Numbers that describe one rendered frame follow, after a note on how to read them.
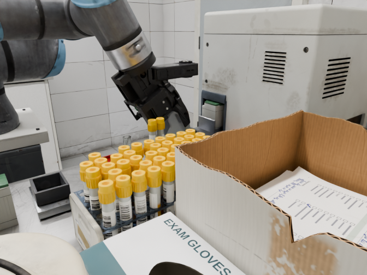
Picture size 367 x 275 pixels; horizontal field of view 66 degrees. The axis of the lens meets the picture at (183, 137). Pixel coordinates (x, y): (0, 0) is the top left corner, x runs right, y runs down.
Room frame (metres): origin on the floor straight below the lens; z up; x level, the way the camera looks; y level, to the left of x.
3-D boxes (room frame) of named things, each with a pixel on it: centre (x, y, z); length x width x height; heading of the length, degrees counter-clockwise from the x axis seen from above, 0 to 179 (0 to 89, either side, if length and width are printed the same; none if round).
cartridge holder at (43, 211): (0.40, 0.21, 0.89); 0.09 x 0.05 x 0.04; 35
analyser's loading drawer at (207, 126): (0.67, -0.09, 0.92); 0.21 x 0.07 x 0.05; 127
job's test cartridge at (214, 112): (0.65, -0.07, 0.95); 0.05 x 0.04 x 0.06; 37
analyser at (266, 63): (0.65, -0.23, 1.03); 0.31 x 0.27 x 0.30; 127
